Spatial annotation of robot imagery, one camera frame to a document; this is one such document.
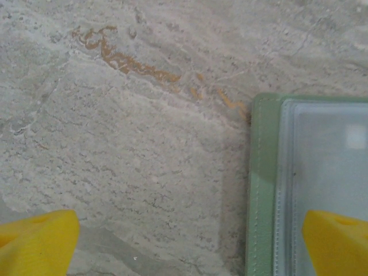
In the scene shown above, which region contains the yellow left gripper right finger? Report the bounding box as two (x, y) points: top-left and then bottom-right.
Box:
(301, 209), (368, 276)

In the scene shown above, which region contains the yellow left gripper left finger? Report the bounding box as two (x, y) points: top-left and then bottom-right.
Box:
(0, 209), (81, 276)

